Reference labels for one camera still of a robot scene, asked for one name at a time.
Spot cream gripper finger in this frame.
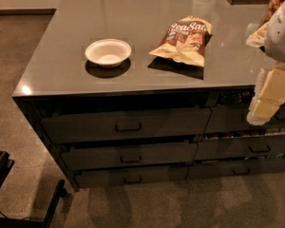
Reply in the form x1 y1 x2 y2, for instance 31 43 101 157
246 62 285 125
246 22 268 48

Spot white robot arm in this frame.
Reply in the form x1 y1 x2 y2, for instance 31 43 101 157
246 1 285 125

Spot glass jar of snacks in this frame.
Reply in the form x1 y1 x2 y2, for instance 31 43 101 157
258 0 285 27

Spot brown yellow chips bag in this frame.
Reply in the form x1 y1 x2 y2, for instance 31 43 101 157
150 16 212 67

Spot dark counter cabinet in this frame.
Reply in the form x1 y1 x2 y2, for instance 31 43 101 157
13 0 285 189

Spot white paper bowl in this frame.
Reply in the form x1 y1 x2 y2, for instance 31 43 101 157
85 39 132 68

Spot black chair base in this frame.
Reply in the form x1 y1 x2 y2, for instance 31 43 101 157
0 150 67 228

